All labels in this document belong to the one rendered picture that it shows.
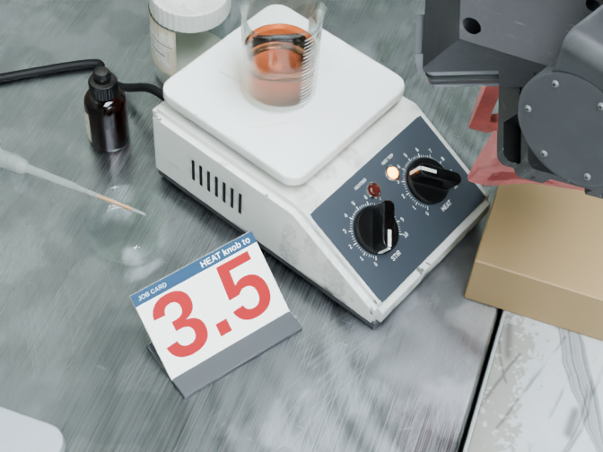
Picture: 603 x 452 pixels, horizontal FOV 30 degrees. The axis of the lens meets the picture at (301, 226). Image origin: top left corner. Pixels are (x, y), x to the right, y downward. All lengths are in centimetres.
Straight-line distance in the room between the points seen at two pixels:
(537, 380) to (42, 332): 32
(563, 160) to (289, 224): 25
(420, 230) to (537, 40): 22
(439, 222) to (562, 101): 27
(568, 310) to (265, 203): 21
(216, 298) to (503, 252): 19
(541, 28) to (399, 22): 38
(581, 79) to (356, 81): 29
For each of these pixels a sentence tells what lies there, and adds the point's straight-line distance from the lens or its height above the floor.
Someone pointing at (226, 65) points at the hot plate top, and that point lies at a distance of 76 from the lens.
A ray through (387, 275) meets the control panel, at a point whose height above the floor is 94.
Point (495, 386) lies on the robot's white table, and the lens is 73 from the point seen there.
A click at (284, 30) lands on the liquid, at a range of 73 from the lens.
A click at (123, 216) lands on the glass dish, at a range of 78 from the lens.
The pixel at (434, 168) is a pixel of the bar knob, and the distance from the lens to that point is 74.
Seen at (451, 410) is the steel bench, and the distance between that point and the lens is 71.
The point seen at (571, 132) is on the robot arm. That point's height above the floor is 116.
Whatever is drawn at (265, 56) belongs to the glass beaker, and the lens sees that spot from 69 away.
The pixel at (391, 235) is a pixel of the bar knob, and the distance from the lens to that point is 70.
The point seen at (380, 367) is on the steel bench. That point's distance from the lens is 72.
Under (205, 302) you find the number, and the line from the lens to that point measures 71.
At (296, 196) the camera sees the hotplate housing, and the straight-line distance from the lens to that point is 70.
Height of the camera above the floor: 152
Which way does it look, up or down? 52 degrees down
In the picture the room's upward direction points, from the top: 5 degrees clockwise
